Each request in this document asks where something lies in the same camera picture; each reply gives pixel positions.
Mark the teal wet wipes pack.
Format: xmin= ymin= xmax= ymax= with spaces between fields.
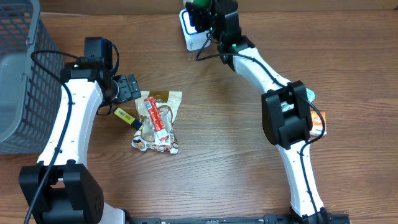
xmin=281 ymin=88 xmax=316 ymax=112

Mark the white barcode scanner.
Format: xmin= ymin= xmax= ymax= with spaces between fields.
xmin=179 ymin=9 xmax=209 ymax=51

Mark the green lid jar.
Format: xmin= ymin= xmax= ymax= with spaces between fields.
xmin=193 ymin=0 xmax=212 ymax=8

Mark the red chocolate bar wrapper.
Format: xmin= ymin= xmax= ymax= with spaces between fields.
xmin=144 ymin=96 xmax=170 ymax=145

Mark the brown snack bag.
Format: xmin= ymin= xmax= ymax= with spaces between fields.
xmin=131 ymin=91 xmax=182 ymax=154

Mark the yellow highlighter marker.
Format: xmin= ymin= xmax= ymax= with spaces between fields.
xmin=113 ymin=107 xmax=143 ymax=130

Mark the orange tissue pack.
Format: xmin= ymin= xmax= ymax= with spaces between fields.
xmin=310 ymin=111 xmax=327 ymax=136

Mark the grey plastic mesh basket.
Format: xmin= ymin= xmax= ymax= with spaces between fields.
xmin=1 ymin=0 xmax=65 ymax=154

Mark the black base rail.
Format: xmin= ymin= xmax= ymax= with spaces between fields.
xmin=127 ymin=213 xmax=351 ymax=224

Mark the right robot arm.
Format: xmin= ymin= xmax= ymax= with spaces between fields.
xmin=184 ymin=1 xmax=330 ymax=223

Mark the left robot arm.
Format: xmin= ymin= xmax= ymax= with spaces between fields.
xmin=19 ymin=37 xmax=139 ymax=223

